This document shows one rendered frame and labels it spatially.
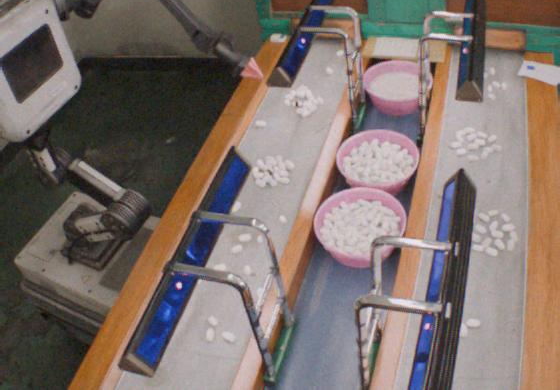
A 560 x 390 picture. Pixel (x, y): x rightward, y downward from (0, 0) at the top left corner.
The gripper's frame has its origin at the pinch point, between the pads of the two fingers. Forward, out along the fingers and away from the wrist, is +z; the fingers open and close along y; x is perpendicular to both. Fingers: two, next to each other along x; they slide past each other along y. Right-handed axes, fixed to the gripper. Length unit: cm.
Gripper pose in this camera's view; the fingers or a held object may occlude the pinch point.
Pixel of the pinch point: (260, 76)
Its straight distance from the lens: 219.8
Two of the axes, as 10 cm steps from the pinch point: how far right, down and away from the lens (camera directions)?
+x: -5.0, 4.9, 7.1
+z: 8.2, 5.4, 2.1
